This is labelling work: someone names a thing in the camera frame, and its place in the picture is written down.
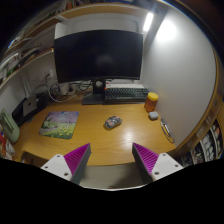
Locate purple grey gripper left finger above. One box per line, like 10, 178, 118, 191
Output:
42, 144, 91, 185

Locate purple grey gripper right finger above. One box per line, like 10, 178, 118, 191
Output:
132, 143, 182, 184

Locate landscape print mouse pad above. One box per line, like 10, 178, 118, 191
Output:
39, 111, 79, 140

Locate grey computer mouse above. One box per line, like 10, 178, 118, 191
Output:
104, 116, 122, 130

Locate silver mini computer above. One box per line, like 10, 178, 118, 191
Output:
23, 96, 37, 116

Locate black computer monitor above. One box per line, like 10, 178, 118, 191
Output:
54, 30, 143, 83

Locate small grey earbuds case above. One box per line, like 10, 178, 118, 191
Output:
148, 111, 159, 120

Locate wooden bookcase with items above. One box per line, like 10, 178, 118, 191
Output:
174, 103, 224, 167

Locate orange jar yellow lid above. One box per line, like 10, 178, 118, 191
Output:
144, 92, 158, 112

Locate black monitor stand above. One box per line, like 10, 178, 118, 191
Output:
82, 79, 106, 105

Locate dark mechanical keyboard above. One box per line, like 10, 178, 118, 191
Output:
104, 88, 148, 103

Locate ceiling light strip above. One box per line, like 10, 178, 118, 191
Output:
143, 13, 154, 32

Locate tangled cables behind monitor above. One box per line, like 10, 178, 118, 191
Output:
33, 73, 94, 103

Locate wooden wall shelf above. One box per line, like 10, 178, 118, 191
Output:
0, 2, 148, 91

